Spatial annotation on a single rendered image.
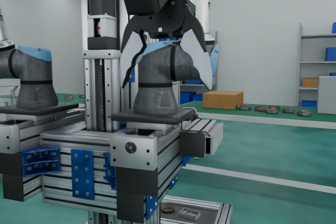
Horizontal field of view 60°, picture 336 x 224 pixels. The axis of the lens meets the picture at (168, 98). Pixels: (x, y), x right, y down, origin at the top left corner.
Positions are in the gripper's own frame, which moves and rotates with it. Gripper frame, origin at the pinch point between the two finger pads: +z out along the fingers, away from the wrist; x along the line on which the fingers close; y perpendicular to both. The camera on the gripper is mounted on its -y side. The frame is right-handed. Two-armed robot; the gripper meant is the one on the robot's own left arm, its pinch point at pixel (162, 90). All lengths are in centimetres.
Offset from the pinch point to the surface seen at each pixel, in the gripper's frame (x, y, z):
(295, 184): -43, 219, 97
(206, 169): 35, 230, 96
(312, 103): -105, 570, 68
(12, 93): 230, 190, 25
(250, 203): -7, 211, 115
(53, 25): 506, 593, -107
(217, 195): 23, 216, 115
